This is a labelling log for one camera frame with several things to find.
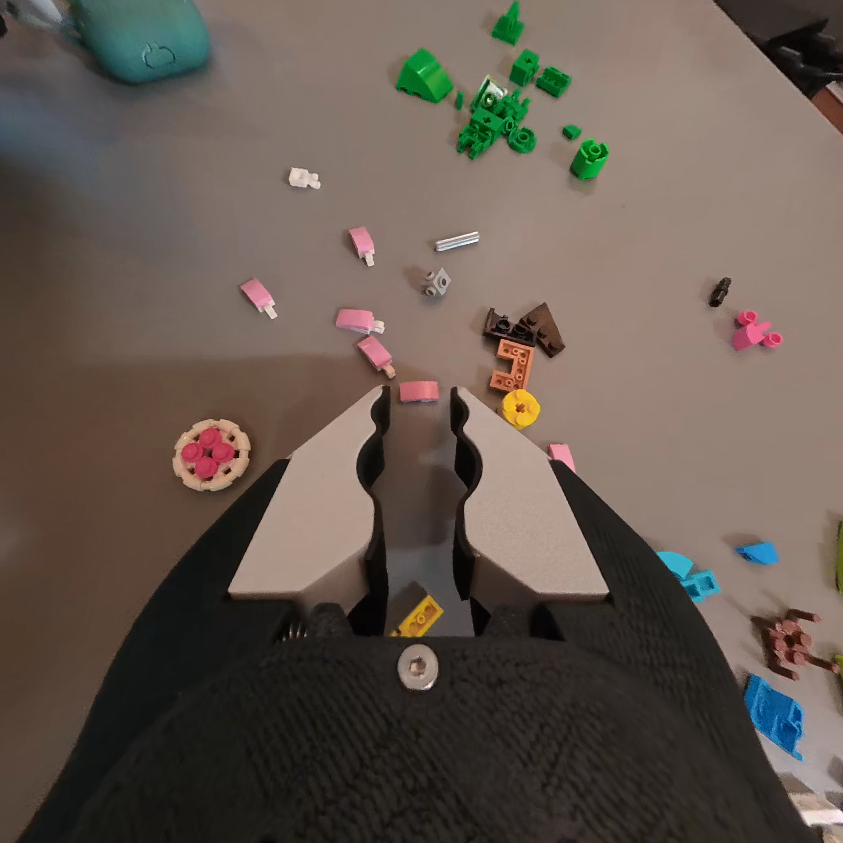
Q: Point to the dark brown wedge brick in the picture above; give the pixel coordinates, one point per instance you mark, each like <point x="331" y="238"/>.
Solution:
<point x="546" y="329"/>

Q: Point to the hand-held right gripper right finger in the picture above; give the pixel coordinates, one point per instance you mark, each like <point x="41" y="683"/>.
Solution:
<point x="527" y="533"/>

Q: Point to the small grey studded brick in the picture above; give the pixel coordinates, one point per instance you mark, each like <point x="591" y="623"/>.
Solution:
<point x="438" y="283"/>

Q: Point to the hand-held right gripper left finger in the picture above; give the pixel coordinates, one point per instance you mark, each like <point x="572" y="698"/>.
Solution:
<point x="316" y="533"/>

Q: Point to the grey bar piece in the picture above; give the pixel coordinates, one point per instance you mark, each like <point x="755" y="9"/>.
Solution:
<point x="456" y="241"/>

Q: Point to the yellow plate brick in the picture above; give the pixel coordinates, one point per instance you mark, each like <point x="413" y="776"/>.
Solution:
<point x="418" y="619"/>

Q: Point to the brown flower-shaped brick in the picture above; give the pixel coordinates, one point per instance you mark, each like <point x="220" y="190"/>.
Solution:
<point x="787" y="642"/>

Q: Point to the pink curved slope brick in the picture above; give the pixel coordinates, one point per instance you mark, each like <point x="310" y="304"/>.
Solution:
<point x="418" y="392"/>

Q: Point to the black studded plate brick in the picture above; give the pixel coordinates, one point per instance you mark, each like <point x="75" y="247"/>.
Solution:
<point x="504" y="326"/>

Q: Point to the small blue slope brick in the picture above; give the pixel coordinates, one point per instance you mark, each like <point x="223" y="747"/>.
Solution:
<point x="761" y="553"/>

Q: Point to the teal arch brick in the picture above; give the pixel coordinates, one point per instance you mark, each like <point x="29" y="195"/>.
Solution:
<point x="698" y="583"/>

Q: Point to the magenta toy brick piece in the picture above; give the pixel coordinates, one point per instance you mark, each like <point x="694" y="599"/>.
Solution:
<point x="751" y="337"/>

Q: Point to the pink brick with white clip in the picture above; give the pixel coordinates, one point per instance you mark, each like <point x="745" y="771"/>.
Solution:
<point x="355" y="320"/>
<point x="374" y="350"/>
<point x="253" y="291"/>
<point x="360" y="240"/>
<point x="561" y="454"/>

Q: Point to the grey desk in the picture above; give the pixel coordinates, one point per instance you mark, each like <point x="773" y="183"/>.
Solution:
<point x="132" y="230"/>

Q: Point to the lime green stepped brick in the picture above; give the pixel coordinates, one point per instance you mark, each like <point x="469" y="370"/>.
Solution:
<point x="840" y="560"/>

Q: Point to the round white plate magenta studs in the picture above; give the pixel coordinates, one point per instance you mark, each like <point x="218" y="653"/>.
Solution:
<point x="211" y="454"/>

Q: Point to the group of green toy bricks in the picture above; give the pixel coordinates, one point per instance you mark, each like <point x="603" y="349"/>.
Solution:
<point x="425" y="76"/>

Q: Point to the orange bracket brick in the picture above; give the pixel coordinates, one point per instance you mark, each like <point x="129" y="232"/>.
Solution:
<point x="523" y="365"/>

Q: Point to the yellow round brick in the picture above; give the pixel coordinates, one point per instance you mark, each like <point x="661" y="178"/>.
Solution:
<point x="520" y="411"/>

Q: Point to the small black toy connector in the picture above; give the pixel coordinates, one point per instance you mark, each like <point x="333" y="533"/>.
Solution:
<point x="720" y="292"/>

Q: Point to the teal case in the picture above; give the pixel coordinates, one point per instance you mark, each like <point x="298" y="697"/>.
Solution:
<point x="145" y="46"/>

